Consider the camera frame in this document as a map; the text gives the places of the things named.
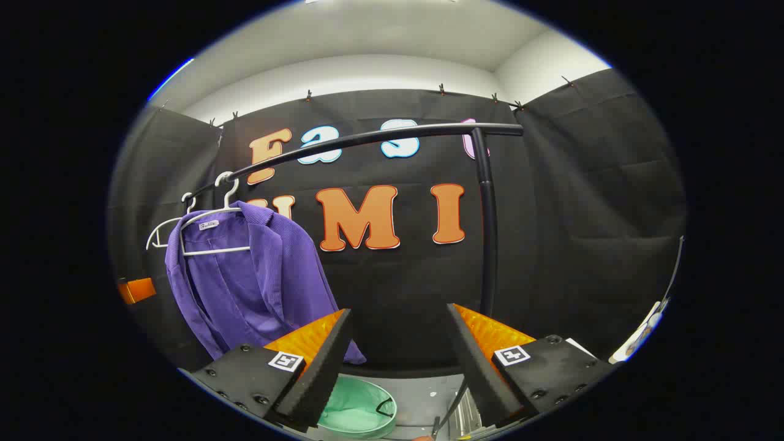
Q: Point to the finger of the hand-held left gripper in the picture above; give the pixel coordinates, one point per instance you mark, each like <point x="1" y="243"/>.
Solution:
<point x="138" y="290"/>

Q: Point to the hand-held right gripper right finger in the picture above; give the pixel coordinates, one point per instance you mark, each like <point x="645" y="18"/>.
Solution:
<point x="474" y="361"/>

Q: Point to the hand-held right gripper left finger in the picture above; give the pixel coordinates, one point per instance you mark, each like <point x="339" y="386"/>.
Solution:
<point x="324" y="367"/>

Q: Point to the green laundry hamper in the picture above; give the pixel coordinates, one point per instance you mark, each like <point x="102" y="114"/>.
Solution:
<point x="352" y="410"/>

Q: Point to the white clothes hanger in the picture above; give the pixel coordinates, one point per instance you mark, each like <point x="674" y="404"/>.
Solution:
<point x="214" y="251"/>
<point x="160" y="228"/>

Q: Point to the black clothes rack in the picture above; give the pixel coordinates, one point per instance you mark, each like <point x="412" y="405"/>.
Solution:
<point x="488" y="245"/>

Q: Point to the black backdrop cloth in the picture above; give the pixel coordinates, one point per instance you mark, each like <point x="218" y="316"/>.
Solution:
<point x="582" y="214"/>

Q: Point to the row of black cloth clips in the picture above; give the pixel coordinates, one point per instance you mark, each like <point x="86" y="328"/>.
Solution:
<point x="309" y="95"/>

